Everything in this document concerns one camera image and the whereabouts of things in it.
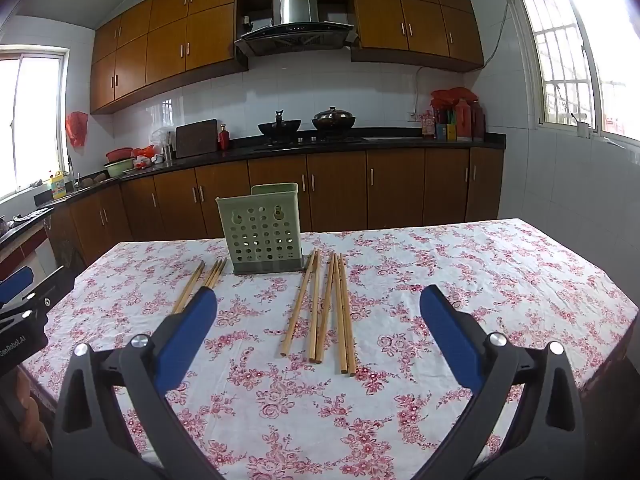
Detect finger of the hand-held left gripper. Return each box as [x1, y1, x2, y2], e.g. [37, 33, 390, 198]
[0, 266, 35, 303]
[0, 265, 77, 318]

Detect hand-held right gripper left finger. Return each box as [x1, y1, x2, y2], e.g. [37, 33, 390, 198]
[50, 287, 228, 480]

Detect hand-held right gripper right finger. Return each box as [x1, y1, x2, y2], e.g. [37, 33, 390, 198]
[419, 284, 586, 480]

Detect green perforated chopstick holder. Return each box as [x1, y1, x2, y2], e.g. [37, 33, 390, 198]
[215, 182, 308, 276]

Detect person's left hand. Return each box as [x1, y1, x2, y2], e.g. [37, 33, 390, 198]
[14, 372, 51, 453]

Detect red floral tablecloth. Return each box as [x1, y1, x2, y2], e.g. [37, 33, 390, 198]
[22, 217, 640, 480]

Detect green basin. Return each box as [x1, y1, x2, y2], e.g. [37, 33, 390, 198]
[104, 158, 137, 178]

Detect red plastic bag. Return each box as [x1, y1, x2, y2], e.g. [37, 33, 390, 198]
[431, 87, 478, 111]
[66, 111, 89, 148]

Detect sliding window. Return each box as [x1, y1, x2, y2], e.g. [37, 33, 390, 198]
[0, 47, 70, 202]

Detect brown base cabinets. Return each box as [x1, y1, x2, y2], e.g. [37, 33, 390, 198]
[45, 146, 505, 263]

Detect white plastic bag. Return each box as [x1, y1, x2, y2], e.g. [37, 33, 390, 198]
[151, 127, 176, 158]

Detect dark wooden cutting board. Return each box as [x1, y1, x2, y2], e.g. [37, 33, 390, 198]
[175, 119, 219, 159]

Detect tall red bottle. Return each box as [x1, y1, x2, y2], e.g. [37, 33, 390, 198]
[454, 100, 474, 142]

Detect black wok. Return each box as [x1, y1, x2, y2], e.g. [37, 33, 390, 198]
[257, 109, 302, 142]

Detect gas stove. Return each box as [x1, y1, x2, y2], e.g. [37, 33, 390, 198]
[252, 134, 366, 150]

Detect dark pot with lid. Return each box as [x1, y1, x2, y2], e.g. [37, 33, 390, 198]
[311, 106, 357, 133]

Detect barred window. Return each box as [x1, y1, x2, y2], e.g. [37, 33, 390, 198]
[502, 0, 640, 142]

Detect steel range hood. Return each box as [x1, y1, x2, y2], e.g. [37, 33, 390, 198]
[235, 0, 360, 57]

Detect white wall cable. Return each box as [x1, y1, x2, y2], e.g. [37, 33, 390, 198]
[412, 2, 516, 116]

